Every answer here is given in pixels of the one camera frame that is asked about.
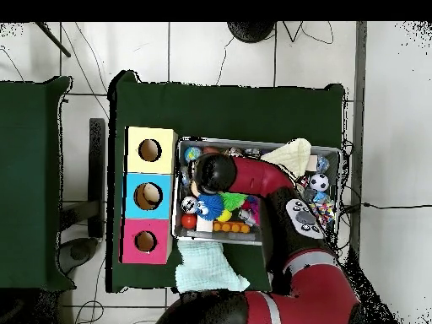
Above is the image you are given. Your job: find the shallow mesh bin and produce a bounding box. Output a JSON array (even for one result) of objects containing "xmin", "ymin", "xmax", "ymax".
[{"xmin": 173, "ymin": 136, "xmax": 342, "ymax": 251}]

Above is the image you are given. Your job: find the wooden box with three holes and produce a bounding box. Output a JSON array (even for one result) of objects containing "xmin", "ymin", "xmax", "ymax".
[{"xmin": 119, "ymin": 126, "xmax": 179, "ymax": 265}]

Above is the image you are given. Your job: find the green spiky rubber ball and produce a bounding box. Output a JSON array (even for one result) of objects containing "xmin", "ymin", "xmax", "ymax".
[{"xmin": 219, "ymin": 191, "xmax": 249, "ymax": 212}]

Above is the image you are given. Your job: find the blue spiky rubber ball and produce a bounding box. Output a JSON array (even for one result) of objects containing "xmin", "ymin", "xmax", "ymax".
[{"xmin": 195, "ymin": 193, "xmax": 224, "ymax": 222}]

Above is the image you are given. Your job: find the globe print ball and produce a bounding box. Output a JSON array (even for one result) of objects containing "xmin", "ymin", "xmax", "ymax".
[{"xmin": 184, "ymin": 145, "xmax": 203, "ymax": 163}]

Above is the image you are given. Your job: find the red ball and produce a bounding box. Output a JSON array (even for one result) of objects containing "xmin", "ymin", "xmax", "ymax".
[{"xmin": 181, "ymin": 213, "xmax": 198, "ymax": 230}]

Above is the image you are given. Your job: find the orange peg row toy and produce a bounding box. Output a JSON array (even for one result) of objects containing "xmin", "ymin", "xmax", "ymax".
[{"xmin": 212, "ymin": 220, "xmax": 251, "ymax": 235}]

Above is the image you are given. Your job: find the tan round toy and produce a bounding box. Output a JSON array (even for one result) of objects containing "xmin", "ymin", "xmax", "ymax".
[{"xmin": 141, "ymin": 183, "xmax": 161, "ymax": 207}]

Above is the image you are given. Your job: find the cream yellow cloth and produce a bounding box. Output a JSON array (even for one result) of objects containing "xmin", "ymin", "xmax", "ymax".
[{"xmin": 260, "ymin": 138, "xmax": 312, "ymax": 178}]

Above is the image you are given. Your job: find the mint green cloth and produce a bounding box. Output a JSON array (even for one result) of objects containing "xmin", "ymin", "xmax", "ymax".
[{"xmin": 175, "ymin": 240, "xmax": 251, "ymax": 294}]

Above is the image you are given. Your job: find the black and white soccer ball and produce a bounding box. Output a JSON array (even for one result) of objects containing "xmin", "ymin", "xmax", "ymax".
[{"xmin": 309, "ymin": 172, "xmax": 330, "ymax": 192}]

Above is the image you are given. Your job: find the black round base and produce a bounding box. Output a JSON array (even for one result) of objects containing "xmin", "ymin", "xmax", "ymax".
[{"xmin": 226, "ymin": 21, "xmax": 276, "ymax": 44}]

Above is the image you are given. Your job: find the grey rounded base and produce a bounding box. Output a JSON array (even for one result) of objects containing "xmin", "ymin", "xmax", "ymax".
[{"xmin": 57, "ymin": 236, "xmax": 100, "ymax": 275}]

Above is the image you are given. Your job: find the black rod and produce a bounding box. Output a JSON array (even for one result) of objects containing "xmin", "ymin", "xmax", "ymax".
[{"xmin": 35, "ymin": 21, "xmax": 72, "ymax": 58}]

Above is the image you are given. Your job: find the black cable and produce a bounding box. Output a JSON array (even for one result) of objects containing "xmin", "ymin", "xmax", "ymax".
[{"xmin": 340, "ymin": 201, "xmax": 432, "ymax": 214}]

